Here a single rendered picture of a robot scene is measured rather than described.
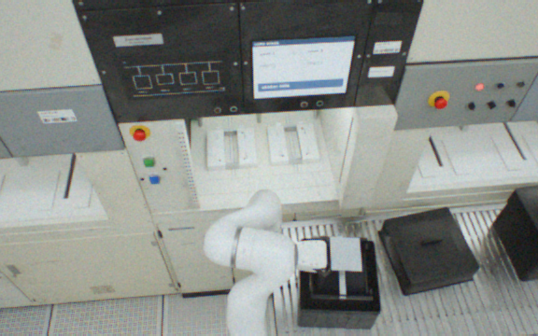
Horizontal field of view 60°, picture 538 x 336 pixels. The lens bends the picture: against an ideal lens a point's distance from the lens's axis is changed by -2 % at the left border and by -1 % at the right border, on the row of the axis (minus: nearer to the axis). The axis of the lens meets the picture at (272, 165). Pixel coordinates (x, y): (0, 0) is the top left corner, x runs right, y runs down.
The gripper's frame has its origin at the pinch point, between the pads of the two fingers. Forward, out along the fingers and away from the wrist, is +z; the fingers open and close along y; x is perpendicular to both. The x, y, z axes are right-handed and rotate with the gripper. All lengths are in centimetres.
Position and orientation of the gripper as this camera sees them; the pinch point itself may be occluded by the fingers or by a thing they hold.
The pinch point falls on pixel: (341, 257)
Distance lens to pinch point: 159.7
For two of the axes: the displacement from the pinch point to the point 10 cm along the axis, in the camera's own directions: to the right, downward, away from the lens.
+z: 10.0, 0.4, -0.2
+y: -0.4, 7.9, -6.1
